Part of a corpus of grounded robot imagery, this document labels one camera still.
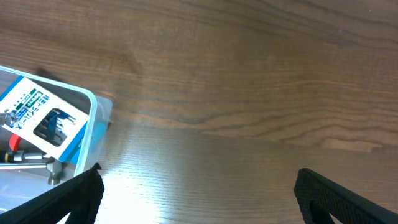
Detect blue white cardboard box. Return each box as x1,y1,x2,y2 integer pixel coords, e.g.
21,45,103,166
0,75,108,166

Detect red handled pliers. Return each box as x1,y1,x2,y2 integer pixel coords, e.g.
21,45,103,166
9,134,22,152

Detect yellow black stubby screwdriver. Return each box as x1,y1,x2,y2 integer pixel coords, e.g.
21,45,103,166
1,151,47,163

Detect silver ring wrench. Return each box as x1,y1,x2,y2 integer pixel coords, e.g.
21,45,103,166
0,110,19,127

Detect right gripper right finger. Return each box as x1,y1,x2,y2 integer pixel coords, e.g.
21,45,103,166
294,168,397,224

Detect clear plastic container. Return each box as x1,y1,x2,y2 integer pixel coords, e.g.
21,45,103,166
1,67,113,213

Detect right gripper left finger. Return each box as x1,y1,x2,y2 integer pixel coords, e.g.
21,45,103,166
1,163,104,224

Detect black handled hammer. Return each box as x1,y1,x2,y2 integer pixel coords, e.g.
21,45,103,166
1,160,63,185

